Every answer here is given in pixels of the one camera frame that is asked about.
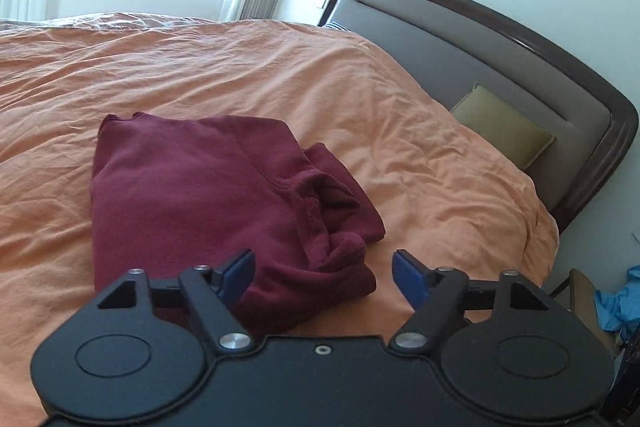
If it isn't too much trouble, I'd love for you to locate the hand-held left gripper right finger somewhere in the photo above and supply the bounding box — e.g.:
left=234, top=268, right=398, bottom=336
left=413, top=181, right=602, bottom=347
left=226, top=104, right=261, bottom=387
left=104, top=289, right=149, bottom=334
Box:
left=388, top=249, right=554, bottom=354

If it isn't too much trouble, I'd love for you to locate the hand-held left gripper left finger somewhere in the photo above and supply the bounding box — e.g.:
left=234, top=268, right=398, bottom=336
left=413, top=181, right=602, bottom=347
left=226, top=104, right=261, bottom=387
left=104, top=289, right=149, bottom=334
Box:
left=95, top=249, right=257, bottom=355

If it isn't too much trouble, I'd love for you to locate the maroon sweater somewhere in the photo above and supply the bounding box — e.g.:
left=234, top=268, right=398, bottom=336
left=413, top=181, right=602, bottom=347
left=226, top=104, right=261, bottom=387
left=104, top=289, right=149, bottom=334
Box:
left=90, top=112, right=387, bottom=338

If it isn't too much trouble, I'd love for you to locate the brown chair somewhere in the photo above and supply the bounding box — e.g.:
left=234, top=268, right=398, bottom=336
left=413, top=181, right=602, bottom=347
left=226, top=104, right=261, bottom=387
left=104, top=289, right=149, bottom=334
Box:
left=550, top=268, right=626, bottom=348

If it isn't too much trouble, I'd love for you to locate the olive green pillow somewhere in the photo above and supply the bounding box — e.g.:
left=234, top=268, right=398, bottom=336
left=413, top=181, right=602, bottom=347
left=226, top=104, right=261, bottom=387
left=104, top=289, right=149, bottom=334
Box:
left=449, top=84, right=557, bottom=172

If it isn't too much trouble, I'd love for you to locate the orange bed blanket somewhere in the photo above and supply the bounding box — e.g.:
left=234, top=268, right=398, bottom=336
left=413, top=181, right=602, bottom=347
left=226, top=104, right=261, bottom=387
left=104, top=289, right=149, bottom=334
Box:
left=0, top=13, right=560, bottom=427

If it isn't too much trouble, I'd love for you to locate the blue cloth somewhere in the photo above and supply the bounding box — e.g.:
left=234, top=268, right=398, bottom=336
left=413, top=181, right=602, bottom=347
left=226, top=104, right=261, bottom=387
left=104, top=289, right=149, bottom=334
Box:
left=594, top=264, right=640, bottom=348

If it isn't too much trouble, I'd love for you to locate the dark wooden padded headboard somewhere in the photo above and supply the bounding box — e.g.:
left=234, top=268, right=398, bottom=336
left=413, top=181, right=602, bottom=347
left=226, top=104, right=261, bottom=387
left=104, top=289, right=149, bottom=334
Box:
left=318, top=0, right=640, bottom=235

